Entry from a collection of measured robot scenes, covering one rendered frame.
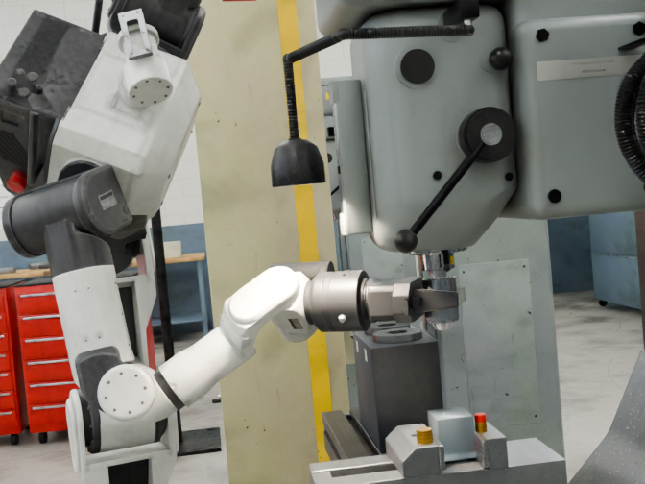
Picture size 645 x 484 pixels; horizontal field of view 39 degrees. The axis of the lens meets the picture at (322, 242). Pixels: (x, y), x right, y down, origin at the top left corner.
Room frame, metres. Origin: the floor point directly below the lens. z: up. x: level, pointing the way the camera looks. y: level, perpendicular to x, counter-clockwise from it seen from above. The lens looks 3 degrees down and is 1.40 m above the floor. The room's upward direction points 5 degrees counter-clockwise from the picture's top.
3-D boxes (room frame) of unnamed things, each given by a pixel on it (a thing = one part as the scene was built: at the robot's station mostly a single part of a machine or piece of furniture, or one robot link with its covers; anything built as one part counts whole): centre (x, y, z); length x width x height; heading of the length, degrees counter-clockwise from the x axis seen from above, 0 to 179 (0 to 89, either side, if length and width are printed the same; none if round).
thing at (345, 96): (1.26, -0.05, 1.45); 0.04 x 0.04 x 0.21; 7
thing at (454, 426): (1.28, -0.16, 1.05); 0.06 x 0.05 x 0.06; 6
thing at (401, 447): (1.27, -0.10, 1.03); 0.12 x 0.06 x 0.04; 6
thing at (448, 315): (1.28, -0.16, 1.23); 0.05 x 0.05 x 0.05
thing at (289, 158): (1.22, 0.02, 1.44); 0.07 x 0.07 x 0.06
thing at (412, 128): (1.28, -0.16, 1.47); 0.21 x 0.19 x 0.32; 7
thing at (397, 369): (1.68, -0.11, 1.04); 0.22 x 0.12 x 0.20; 6
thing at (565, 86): (1.30, -0.35, 1.47); 0.24 x 0.19 x 0.26; 7
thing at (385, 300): (1.31, -0.07, 1.24); 0.13 x 0.12 x 0.10; 162
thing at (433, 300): (1.25, -0.15, 1.24); 0.06 x 0.02 x 0.03; 72
